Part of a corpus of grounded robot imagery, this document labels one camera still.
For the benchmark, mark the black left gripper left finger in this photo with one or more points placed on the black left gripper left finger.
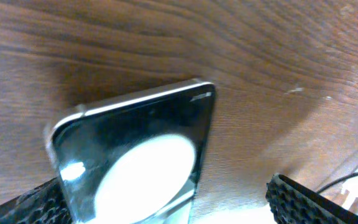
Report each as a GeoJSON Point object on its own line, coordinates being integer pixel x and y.
{"type": "Point", "coordinates": [44, 204]}

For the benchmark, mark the black smartphone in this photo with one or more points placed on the black smartphone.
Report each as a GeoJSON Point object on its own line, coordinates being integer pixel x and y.
{"type": "Point", "coordinates": [134, 158]}

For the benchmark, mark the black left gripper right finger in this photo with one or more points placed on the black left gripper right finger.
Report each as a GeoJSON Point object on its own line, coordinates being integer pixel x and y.
{"type": "Point", "coordinates": [293, 203]}

